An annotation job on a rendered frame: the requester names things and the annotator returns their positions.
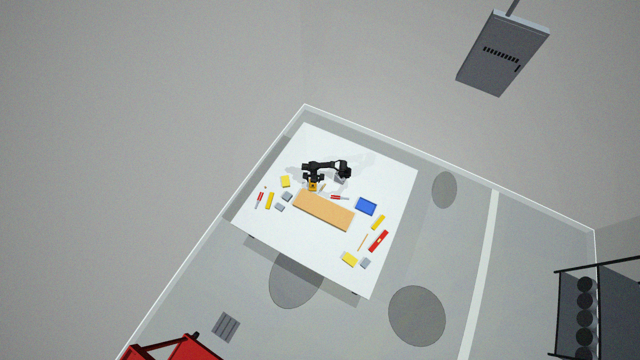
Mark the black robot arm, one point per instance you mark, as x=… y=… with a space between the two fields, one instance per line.
x=313 y=166

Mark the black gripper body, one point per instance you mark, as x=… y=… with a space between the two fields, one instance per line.
x=321 y=176

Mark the blue rectangular tray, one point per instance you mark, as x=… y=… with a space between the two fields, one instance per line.
x=365 y=206

